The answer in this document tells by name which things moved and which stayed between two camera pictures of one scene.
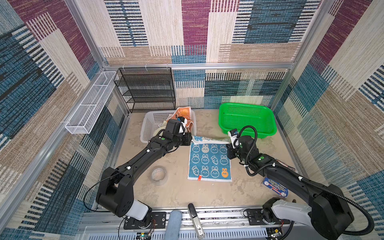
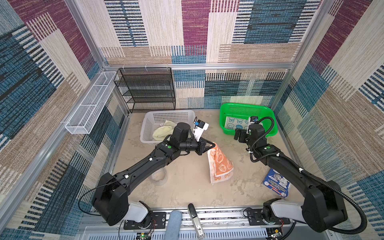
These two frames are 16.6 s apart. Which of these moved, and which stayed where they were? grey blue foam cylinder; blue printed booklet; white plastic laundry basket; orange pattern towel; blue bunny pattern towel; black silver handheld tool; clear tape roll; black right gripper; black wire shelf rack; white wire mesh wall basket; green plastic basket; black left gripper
Moved: black left gripper; black right gripper; orange pattern towel; blue bunny pattern towel
Stayed: black silver handheld tool; clear tape roll; white wire mesh wall basket; black wire shelf rack; grey blue foam cylinder; white plastic laundry basket; green plastic basket; blue printed booklet
